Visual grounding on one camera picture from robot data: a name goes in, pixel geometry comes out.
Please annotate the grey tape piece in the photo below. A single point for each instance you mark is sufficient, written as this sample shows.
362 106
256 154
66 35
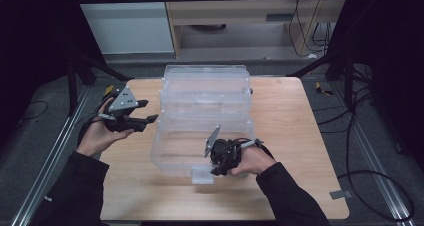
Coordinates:
340 194

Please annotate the person's left hand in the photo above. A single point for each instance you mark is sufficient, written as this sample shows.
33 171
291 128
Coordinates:
96 139

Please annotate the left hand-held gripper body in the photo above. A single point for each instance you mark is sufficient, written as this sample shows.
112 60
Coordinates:
123 114

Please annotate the black curtain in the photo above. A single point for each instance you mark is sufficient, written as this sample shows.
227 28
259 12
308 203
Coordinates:
33 46
393 52

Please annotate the dark round table grommet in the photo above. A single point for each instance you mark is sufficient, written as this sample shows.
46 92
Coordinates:
251 91

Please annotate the aluminium floor rail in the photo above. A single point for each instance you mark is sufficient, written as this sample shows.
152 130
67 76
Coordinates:
50 159
373 159

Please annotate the black metal stand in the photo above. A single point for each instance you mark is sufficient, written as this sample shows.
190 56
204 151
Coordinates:
71 86
349 82

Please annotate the person's right hand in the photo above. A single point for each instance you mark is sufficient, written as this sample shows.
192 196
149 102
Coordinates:
253 161

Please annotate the white cabinet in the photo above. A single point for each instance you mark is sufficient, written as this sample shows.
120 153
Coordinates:
130 29

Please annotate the clear plastic storage box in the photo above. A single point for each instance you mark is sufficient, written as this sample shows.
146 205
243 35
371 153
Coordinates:
203 96

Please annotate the yellow and black tape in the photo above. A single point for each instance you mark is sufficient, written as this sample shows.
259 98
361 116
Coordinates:
108 90
322 90

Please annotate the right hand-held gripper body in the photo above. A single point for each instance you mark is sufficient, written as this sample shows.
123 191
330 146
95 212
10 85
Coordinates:
226 152

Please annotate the white plug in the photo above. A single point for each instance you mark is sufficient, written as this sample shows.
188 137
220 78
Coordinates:
311 56

